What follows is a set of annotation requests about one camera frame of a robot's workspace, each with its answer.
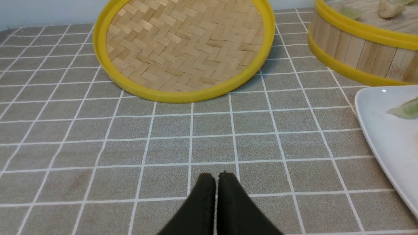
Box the green dumpling plate top left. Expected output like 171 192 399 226
387 97 418 119

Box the white square plate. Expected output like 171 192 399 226
354 85 418 217

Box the bamboo steamer basket yellow rim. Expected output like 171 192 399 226
308 0 418 86

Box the green dumpling steamer left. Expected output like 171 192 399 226
339 6 363 20

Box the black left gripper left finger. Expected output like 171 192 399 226
158 173 217 235

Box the woven bamboo steamer lid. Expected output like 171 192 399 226
92 0 276 103

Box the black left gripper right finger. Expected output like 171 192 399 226
217 172 282 235

